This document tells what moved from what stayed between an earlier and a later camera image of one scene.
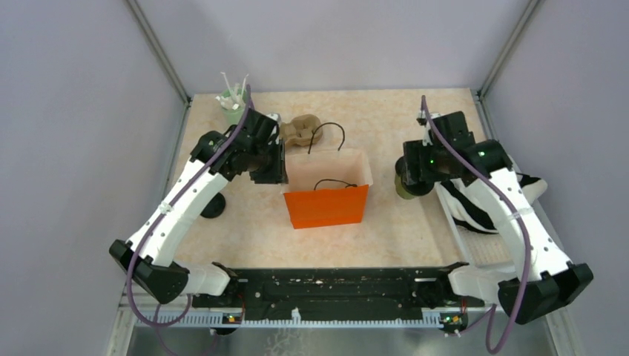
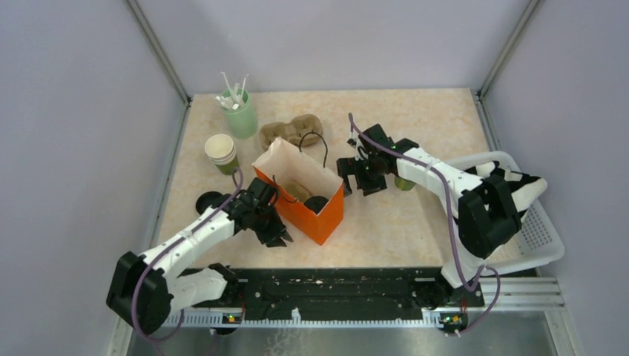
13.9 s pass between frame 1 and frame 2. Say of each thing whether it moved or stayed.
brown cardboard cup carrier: stayed
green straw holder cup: stayed
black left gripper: moved
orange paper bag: moved
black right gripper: moved
